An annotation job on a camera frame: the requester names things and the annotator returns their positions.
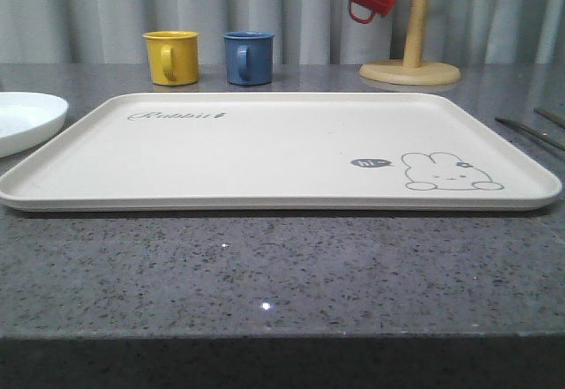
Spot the silver fork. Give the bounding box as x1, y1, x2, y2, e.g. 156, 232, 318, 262
495, 117, 565, 151

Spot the white round plate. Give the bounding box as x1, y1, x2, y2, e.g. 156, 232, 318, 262
1, 92, 69, 157

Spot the cream rabbit serving tray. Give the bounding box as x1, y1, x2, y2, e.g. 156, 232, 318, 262
1, 93, 562, 212

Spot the blue enamel mug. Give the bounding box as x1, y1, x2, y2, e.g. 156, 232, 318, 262
223, 31, 275, 86

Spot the yellow enamel mug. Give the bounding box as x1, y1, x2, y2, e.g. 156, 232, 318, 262
143, 31, 200, 86

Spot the wooden mug tree stand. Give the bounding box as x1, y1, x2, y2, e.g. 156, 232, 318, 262
359, 0, 461, 86

